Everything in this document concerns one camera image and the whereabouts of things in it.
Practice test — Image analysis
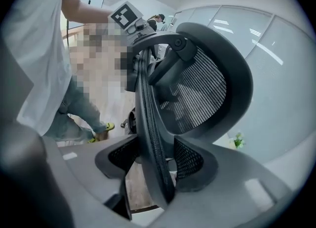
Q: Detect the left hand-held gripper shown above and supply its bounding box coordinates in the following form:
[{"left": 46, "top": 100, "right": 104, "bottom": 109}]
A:
[{"left": 108, "top": 0, "right": 158, "bottom": 43}]

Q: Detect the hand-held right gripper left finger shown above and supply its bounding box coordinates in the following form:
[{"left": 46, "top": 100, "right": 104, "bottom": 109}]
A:
[{"left": 0, "top": 122, "right": 142, "bottom": 228}]

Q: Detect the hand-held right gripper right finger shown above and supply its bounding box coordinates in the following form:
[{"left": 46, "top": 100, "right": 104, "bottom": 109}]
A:
[{"left": 130, "top": 135, "right": 297, "bottom": 228}]

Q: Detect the wide black mesh chair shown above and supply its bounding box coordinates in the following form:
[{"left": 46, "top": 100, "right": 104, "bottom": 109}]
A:
[{"left": 120, "top": 22, "right": 255, "bottom": 210}]

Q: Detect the white square desk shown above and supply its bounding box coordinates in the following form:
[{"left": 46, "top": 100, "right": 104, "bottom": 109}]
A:
[{"left": 212, "top": 135, "right": 245, "bottom": 152}]

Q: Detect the potted green plant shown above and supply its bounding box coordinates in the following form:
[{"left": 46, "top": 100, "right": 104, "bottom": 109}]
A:
[{"left": 233, "top": 132, "right": 247, "bottom": 149}]

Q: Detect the wooden table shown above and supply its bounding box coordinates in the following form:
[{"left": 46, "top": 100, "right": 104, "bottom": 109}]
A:
[{"left": 68, "top": 26, "right": 86, "bottom": 41}]

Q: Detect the person's white shirt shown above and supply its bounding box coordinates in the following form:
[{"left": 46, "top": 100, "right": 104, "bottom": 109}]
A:
[{"left": 4, "top": 0, "right": 83, "bottom": 136}]

